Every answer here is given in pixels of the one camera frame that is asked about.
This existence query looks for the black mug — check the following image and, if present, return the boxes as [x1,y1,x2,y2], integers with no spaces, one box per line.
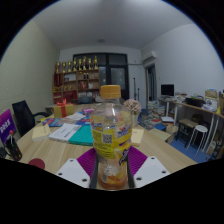
[4,136,23,162]

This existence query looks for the white book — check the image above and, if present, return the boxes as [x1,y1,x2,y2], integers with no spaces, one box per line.
[48,123,82,144]

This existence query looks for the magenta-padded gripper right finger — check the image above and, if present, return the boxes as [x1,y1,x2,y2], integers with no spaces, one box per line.
[127,146,171,189]

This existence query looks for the white wall air conditioner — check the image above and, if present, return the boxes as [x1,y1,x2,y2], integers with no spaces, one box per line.
[141,50,158,64]

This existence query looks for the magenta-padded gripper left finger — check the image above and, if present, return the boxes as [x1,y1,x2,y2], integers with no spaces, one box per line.
[55,148,99,190]

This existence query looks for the purple sign board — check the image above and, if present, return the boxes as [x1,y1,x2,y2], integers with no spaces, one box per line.
[0,108,17,145]

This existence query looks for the pale yellow notebook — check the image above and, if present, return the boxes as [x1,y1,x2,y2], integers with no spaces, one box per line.
[31,123,52,141]

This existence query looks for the clear yellow-labelled drink bottle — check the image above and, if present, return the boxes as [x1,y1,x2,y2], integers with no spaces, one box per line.
[89,84,134,191]

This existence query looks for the teal book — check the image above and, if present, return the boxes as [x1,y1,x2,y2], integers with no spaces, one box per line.
[68,124,95,147]

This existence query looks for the pink flowers in white pot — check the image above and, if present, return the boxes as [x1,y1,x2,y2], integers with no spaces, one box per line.
[123,98,143,127]

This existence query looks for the black office chair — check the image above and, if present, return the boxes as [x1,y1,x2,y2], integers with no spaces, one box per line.
[11,99,51,137]

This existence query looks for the small pink box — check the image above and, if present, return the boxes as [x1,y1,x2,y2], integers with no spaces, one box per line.
[82,107,95,116]

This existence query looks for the red wooden shelf unit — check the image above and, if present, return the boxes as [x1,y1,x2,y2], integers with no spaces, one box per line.
[52,55,101,105]

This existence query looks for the flat round red coaster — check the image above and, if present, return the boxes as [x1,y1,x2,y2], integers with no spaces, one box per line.
[27,157,46,170]

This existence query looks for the red-tipped stick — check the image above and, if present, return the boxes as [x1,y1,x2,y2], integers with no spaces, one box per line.
[8,129,16,145]

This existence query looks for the white round stool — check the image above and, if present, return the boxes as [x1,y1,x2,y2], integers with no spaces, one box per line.
[186,124,209,151]

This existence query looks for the blue and red packet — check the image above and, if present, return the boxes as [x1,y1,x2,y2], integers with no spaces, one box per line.
[41,117,64,128]

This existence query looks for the black computer monitor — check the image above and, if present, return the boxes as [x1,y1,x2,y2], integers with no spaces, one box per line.
[160,83,175,98]

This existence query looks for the yellow gift box red ribbon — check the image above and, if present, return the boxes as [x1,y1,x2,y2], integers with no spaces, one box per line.
[53,98,75,119]

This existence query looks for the cluttered wooden side desk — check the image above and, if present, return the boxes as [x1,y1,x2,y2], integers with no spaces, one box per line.
[173,99,224,161]

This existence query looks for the dark framed glass door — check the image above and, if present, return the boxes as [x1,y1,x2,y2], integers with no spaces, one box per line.
[72,52,130,101]

